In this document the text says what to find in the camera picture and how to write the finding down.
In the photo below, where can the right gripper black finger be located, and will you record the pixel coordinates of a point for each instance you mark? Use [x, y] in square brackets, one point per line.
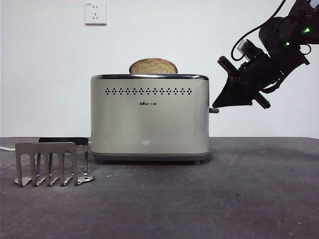
[239, 99]
[229, 87]

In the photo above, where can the grey toaster lever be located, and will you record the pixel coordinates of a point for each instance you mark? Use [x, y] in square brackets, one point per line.
[214, 110]

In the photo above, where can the brown bread slice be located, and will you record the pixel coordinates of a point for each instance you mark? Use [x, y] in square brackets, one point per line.
[153, 66]

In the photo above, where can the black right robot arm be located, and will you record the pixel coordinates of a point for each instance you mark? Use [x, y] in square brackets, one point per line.
[286, 27]

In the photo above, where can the cream toaster with chrome rim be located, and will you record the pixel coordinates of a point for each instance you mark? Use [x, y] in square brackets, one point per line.
[149, 124]

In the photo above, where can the stainless steel toast rack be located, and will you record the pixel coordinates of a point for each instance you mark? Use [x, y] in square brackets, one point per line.
[45, 149]

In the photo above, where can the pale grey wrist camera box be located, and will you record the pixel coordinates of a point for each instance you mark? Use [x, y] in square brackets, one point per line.
[242, 47]

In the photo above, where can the white wall socket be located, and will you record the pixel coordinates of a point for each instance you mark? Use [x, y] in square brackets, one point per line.
[95, 13]

